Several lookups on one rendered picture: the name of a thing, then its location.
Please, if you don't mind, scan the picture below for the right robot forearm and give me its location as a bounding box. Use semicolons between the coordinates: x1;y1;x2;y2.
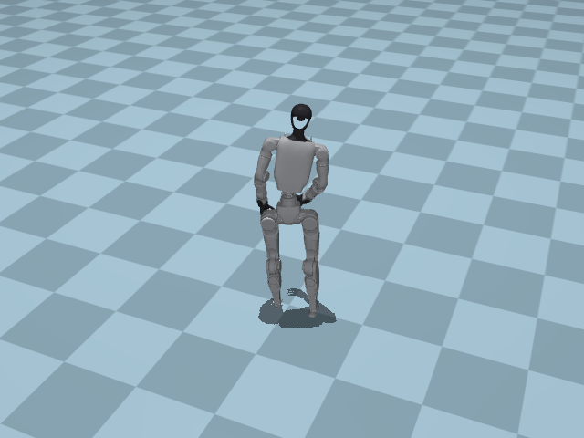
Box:
302;184;326;202

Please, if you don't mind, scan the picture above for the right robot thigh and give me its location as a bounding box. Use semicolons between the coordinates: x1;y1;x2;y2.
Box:
300;209;319;276

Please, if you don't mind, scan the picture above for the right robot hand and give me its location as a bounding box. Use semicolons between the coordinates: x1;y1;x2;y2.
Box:
295;194;310;206

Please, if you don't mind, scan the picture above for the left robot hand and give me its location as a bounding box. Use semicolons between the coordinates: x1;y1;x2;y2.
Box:
257;200;275;214

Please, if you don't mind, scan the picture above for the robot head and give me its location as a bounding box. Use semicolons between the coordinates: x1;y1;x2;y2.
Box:
287;104;312;142

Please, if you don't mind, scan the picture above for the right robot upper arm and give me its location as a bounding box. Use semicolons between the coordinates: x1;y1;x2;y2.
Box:
312;143;329;190

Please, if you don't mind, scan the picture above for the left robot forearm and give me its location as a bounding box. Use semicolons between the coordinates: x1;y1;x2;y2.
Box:
254;178;268;205

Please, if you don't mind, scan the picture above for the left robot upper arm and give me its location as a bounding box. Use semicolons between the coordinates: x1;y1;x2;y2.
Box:
255;137;280;183

